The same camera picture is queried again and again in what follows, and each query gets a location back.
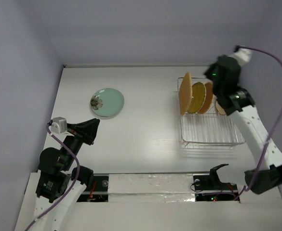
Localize green ceramic flower plate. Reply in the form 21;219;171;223
90;88;124;117

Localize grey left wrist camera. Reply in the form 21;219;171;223
46;117;67;135

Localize large oval woven tray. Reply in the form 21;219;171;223
179;72;192;116

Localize wire dish rack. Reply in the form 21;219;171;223
177;76;246;149

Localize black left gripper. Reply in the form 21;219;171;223
62;116;101;168

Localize small orange woven tray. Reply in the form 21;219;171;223
198;82;214;114

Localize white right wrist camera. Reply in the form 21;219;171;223
231;45;252;67

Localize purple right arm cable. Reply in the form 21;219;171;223
196;47;282;201

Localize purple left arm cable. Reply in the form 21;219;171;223
25;125;81;231

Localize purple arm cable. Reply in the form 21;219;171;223
25;125;81;231
196;47;282;201

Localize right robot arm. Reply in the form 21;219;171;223
204;55;282;194

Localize beige ceramic bird plate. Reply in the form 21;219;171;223
215;100;226;116

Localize green-rimmed round woven tray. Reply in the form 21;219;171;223
188;82;206;114

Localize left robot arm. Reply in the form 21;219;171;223
26;117;100;231

